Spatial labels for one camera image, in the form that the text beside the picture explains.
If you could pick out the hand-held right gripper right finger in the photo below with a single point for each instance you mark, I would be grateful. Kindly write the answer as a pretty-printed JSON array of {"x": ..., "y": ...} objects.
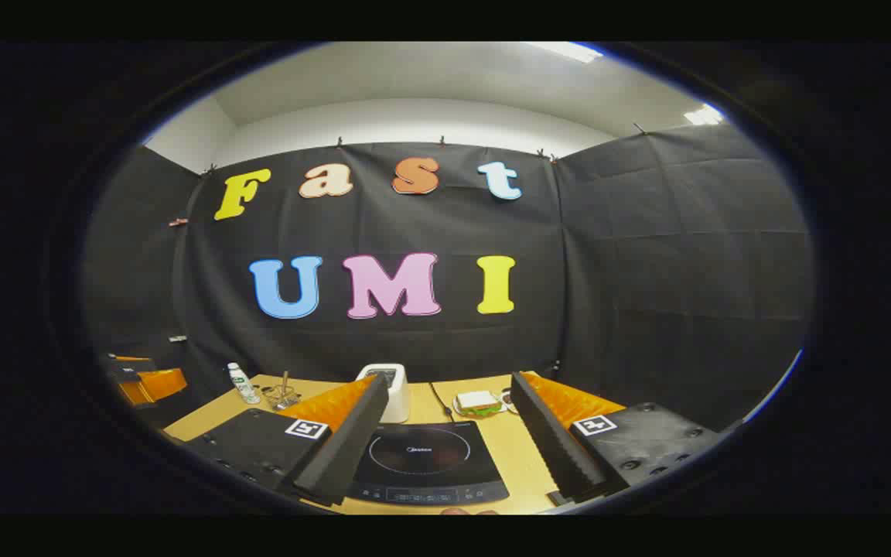
[{"x": 546, "y": 441}]

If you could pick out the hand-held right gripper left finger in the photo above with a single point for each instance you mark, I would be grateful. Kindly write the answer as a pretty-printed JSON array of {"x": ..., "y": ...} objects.
[{"x": 353, "y": 441}]

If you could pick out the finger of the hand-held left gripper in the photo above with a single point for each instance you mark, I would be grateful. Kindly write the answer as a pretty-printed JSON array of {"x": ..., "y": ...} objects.
[
  {"x": 132, "y": 368},
  {"x": 159, "y": 384}
]

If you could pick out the black induction cooktop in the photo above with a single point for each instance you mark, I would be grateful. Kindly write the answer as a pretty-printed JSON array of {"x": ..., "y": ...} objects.
[{"x": 430, "y": 460}]

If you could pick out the white divided plate of beans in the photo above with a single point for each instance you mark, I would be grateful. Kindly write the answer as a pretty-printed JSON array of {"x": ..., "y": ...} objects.
[{"x": 509, "y": 402}]

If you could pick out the white toaster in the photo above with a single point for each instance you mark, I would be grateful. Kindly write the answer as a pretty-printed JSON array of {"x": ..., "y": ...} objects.
[{"x": 399, "y": 391}]

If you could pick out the sandwich with lettuce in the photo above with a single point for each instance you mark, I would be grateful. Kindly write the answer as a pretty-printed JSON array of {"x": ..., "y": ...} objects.
[{"x": 478, "y": 402}]

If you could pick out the white bottle with green label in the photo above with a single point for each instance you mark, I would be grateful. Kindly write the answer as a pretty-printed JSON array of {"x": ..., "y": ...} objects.
[{"x": 244, "y": 387}]

